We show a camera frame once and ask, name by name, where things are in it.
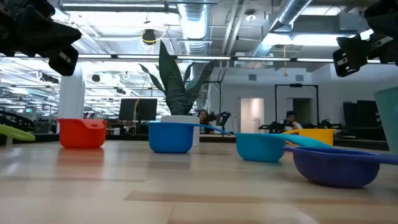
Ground smooth silver ventilation duct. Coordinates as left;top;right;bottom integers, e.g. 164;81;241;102
248;0;313;58

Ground black computer monitor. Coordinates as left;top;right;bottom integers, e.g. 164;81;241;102
118;98;159;122

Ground cyan measuring cup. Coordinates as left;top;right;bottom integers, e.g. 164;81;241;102
235;133;332;163

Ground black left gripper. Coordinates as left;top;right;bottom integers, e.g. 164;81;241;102
0;0;82;77

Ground black storage cabinets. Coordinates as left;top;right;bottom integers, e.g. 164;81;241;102
342;100;387;129

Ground white square column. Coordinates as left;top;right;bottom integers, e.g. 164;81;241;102
57;62;86;125

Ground black hanging ceiling lamp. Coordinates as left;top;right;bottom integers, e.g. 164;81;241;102
141;28;157;46

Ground ribbed silver ventilation duct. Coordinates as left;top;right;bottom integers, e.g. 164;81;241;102
177;2;213;57

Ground yellow measuring cup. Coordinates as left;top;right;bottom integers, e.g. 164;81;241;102
282;128;337;147

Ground person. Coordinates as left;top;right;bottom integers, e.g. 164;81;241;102
284;110;303;131
197;109;216;135

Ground blue measuring cup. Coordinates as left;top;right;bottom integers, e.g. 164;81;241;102
147;120;233;154

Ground grey laptop screen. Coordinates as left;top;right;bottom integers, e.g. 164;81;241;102
33;121;53;134

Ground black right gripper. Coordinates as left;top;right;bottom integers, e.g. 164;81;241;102
331;0;398;78

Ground white round plant pot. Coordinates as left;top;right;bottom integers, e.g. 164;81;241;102
160;114;201;147

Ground red measuring cup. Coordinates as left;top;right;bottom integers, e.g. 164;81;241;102
57;118;109;149

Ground black metal frame stand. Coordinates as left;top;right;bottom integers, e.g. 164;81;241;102
274;83;320;125
203;80;223;121

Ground white door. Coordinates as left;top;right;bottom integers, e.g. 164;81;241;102
239;97;265;134

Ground green snake plant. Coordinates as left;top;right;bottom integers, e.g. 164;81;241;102
138;40;215;116

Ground indigo measuring cup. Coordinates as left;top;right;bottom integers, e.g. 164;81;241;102
283;146;398;189

